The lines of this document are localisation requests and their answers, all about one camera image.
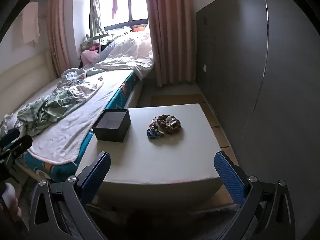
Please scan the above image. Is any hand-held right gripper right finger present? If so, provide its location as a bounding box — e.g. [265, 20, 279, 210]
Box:
[214, 151, 295, 240]

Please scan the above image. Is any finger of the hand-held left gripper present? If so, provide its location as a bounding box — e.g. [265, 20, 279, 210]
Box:
[0, 128, 20, 147]
[7, 134, 33, 155]

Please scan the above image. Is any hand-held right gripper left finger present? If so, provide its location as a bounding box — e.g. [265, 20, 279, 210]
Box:
[29, 151, 111, 240]

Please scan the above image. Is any black box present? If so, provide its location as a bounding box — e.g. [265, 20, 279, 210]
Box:
[92, 109, 131, 143]

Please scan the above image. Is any blue beaded bracelet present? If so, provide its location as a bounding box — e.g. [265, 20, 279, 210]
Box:
[147, 128, 165, 139]

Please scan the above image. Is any dark beaded bracelet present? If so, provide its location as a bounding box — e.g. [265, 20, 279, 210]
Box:
[155, 114, 181, 135]

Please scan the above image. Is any person's left hand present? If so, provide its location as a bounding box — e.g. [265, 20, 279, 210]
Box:
[5, 197, 22, 218]

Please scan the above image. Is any green plaid garment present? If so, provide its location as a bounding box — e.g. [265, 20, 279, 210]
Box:
[16, 90, 84, 137]

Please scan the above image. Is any cream padded headboard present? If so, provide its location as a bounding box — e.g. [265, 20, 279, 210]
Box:
[0, 49, 58, 111]

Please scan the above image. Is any white table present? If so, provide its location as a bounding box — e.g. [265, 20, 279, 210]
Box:
[75, 103, 224, 205]

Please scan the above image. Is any pale blue garment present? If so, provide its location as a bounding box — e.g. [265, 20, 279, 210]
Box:
[59, 67, 100, 98]

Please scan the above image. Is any pink plush toy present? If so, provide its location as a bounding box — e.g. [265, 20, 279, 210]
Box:
[81, 49, 99, 67]

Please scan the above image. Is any pink curtain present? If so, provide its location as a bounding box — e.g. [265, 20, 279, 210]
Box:
[46, 0, 75, 78]
[144, 0, 196, 87]

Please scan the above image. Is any grey bunny plush toy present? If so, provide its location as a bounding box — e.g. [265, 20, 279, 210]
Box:
[80, 34, 95, 51]

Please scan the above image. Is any white duvet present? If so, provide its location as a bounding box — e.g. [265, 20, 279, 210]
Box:
[94, 31, 154, 81]

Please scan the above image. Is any grey-green hanging garment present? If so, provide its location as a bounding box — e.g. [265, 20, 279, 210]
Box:
[89, 0, 103, 37]

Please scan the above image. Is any window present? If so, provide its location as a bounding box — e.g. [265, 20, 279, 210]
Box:
[101, 0, 149, 32]

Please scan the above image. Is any white bed frame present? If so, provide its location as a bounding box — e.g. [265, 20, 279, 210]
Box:
[124, 74, 145, 109]

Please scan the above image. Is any cream cloth on wall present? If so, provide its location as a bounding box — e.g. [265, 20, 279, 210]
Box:
[21, 1, 41, 46]

